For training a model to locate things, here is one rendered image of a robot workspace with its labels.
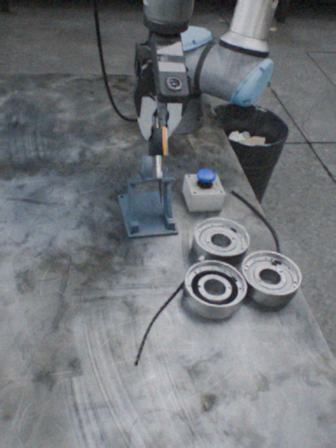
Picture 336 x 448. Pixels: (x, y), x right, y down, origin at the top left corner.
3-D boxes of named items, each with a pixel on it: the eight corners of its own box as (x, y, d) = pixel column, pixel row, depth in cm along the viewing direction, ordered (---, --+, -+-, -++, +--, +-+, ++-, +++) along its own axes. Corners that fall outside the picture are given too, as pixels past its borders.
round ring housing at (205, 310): (204, 331, 86) (208, 315, 83) (171, 288, 93) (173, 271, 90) (254, 309, 91) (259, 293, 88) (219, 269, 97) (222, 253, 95)
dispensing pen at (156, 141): (156, 205, 92) (150, 107, 90) (150, 202, 96) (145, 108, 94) (168, 204, 93) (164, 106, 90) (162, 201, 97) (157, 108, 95)
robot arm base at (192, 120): (142, 103, 141) (144, 69, 134) (197, 104, 144) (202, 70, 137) (150, 134, 130) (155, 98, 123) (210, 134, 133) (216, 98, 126)
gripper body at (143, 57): (174, 74, 94) (182, 5, 86) (186, 98, 87) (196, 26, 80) (131, 74, 92) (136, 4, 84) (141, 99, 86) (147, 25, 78)
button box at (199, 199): (221, 211, 110) (226, 192, 107) (189, 212, 109) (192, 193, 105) (212, 187, 116) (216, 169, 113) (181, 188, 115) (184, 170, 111)
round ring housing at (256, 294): (284, 319, 90) (290, 304, 87) (228, 293, 93) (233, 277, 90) (302, 281, 97) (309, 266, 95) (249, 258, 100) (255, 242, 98)
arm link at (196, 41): (170, 67, 136) (176, 15, 127) (217, 84, 132) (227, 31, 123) (146, 84, 128) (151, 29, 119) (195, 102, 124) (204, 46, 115)
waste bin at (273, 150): (275, 227, 233) (301, 145, 205) (201, 230, 226) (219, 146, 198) (251, 180, 258) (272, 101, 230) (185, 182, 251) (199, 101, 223)
